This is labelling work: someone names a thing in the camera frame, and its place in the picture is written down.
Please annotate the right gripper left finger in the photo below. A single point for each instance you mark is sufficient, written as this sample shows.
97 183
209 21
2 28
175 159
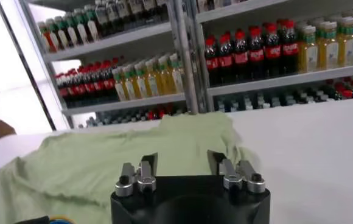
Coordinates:
144 176

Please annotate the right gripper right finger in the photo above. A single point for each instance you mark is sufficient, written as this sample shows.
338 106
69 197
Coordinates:
234 178

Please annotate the green t-shirt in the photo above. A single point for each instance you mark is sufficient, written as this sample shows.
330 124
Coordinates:
88 158

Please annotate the yellow drink bottle green label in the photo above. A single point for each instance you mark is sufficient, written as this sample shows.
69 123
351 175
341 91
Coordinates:
153 82
309 54
330 50
177 77
350 47
142 83
131 86
165 79
120 88

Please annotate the cola bottle red cap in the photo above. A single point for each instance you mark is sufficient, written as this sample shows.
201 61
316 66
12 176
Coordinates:
256 56
290 49
82 89
273 52
109 83
99 85
63 92
73 90
226 61
90 87
241 58
212 64

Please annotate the grey metal shelf unit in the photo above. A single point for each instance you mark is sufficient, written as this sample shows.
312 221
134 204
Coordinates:
118 39
286 79

